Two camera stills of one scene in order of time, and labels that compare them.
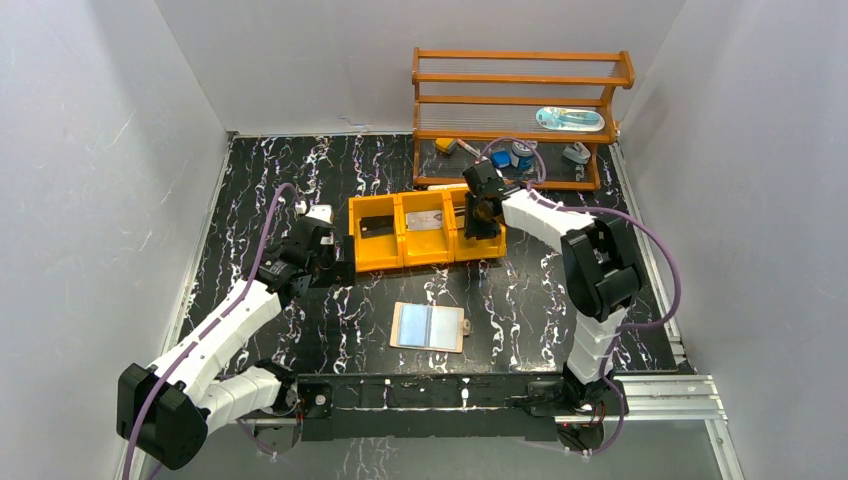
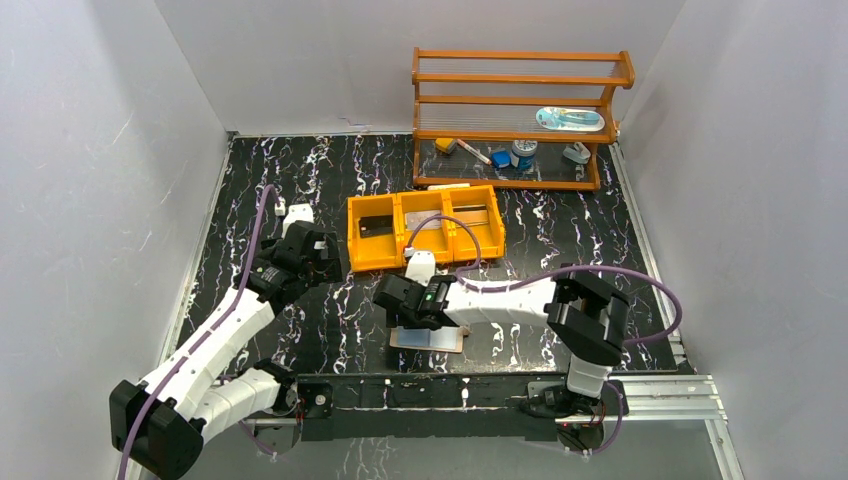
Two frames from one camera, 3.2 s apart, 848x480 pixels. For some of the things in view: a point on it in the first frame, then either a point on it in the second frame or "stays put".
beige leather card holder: x=428 y=326 stays put
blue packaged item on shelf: x=570 y=119 stays put
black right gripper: x=471 y=227 to x=393 y=318
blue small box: x=501 y=158 stays put
